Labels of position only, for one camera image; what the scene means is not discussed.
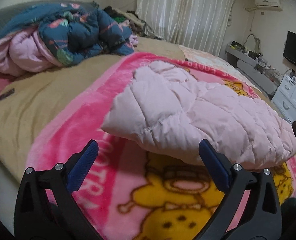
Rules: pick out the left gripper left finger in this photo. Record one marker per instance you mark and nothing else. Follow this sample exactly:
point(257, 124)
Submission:
point(45, 207)

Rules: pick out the grey curved shelf unit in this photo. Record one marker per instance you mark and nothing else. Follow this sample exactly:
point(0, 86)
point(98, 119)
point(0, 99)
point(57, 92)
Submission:
point(246, 66)

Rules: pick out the peach kitty blanket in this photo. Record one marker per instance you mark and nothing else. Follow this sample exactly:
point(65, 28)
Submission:
point(212, 61)

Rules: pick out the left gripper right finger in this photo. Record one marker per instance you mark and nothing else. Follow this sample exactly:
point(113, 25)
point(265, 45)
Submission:
point(250, 208)

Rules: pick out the pink quilted jacket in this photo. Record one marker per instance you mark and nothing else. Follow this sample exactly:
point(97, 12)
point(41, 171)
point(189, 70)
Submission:
point(166, 110)

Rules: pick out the white striped curtain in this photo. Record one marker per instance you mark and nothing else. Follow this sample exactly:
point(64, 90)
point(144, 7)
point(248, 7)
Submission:
point(196, 24)

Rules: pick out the blue floral comforter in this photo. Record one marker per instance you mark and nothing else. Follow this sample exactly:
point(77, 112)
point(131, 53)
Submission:
point(60, 35)

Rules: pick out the tan bed sheet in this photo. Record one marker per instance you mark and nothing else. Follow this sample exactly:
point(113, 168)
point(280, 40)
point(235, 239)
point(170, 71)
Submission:
point(51, 115)

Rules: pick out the white air conditioner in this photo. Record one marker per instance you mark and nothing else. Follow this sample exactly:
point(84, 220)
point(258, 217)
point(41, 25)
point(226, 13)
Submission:
point(276, 5)

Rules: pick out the white drawer cabinet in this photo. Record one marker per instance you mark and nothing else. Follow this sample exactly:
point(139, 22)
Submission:
point(285, 98)

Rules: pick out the pile of folded clothes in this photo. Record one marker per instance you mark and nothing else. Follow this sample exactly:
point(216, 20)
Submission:
point(130, 19)

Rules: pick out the grey headboard cushion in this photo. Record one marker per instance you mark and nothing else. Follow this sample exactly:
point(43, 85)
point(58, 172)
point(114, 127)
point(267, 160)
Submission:
point(7, 13)

